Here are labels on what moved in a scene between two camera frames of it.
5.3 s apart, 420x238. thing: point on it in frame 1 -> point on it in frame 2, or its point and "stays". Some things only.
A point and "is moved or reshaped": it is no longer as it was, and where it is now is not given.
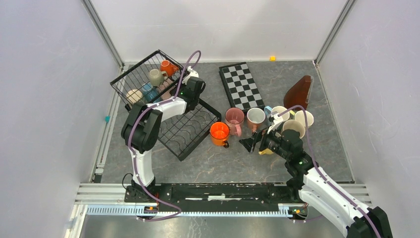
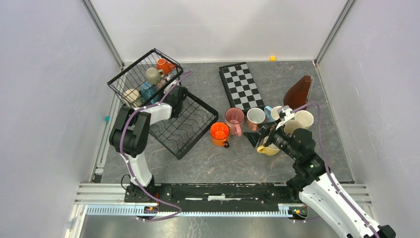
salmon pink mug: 255,117 stays
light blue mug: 267,110 is moved or reshaped
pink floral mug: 234,117 stays
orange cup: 219,133 stays
